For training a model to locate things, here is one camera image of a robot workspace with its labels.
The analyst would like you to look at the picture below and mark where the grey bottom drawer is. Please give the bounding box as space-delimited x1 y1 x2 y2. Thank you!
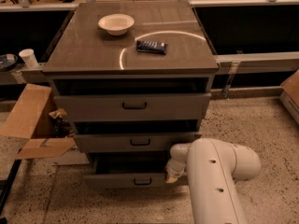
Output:
82 152 189 190

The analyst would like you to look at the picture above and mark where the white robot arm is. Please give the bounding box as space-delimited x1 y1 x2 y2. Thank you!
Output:
166 138 261 224

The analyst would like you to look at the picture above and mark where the grey top drawer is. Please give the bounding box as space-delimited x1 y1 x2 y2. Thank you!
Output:
54 94 210 121

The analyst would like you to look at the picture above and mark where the dark blue snack packet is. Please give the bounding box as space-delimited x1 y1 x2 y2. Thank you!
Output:
136 40 167 55

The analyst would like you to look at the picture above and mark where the grey drawer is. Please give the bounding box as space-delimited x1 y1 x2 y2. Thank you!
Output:
74 132 201 153
82 152 189 190
54 94 210 121

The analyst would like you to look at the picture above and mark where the white bowl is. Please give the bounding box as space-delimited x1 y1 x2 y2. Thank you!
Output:
98 14 135 36

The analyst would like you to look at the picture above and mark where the white paper cup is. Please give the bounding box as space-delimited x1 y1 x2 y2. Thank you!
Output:
19 49 38 68

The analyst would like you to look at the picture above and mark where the grey drawer cabinet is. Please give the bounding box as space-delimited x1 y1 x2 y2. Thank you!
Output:
42 0 220 173

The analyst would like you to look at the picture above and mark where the open cardboard box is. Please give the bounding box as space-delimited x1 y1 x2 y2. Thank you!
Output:
0 84 75 160

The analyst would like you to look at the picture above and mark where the cardboard box at right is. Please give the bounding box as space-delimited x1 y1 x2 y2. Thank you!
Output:
279 70 299 125

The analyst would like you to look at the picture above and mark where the dark round lid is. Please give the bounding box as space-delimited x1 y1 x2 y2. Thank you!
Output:
0 54 18 72

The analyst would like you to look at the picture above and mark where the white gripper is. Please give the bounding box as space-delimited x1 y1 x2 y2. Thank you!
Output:
165 158 186 184

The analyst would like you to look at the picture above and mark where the grey middle drawer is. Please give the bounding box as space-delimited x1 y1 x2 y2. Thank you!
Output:
74 132 201 153

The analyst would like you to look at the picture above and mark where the black bar on floor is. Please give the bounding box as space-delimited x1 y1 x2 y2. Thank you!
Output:
0 160 21 216

